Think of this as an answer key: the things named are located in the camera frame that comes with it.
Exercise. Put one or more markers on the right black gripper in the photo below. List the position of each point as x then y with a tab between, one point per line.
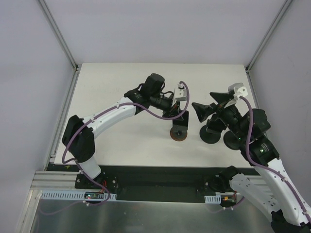
219	109

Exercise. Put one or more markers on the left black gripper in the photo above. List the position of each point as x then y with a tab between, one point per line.
173	112

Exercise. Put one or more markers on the black phone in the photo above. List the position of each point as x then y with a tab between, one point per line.
181	124
215	125

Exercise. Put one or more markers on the brown disc small stand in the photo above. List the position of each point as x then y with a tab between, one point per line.
178	135

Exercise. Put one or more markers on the black phone stand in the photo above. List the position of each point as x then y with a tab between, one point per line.
208	138
231	141

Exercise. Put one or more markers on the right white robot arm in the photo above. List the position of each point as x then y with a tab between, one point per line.
286	210

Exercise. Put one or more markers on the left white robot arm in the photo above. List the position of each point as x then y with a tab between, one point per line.
80	132

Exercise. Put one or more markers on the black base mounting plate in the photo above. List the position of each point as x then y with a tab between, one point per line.
163	184

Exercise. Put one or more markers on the metal sheet front panel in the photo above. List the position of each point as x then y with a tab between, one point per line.
64	216

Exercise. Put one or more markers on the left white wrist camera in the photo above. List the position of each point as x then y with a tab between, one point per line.
181	93

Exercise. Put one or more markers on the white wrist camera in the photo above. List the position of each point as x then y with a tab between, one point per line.
181	93
236	91

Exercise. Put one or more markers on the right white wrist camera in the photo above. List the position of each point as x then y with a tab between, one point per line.
236	91

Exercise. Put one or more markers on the right white cable duct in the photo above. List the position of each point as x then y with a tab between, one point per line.
216	199

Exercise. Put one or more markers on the white cable duct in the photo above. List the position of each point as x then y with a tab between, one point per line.
216	199
73	195

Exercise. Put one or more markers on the right aluminium frame post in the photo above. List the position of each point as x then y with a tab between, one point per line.
286	5

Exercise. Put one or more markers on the aluminium frame post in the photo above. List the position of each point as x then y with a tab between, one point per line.
57	33
286	5

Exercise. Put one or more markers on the front aluminium rail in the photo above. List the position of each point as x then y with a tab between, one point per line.
54	180

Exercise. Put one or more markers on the left white cable duct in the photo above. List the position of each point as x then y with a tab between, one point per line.
73	195

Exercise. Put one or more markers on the left aluminium frame post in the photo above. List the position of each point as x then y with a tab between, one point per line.
57	33

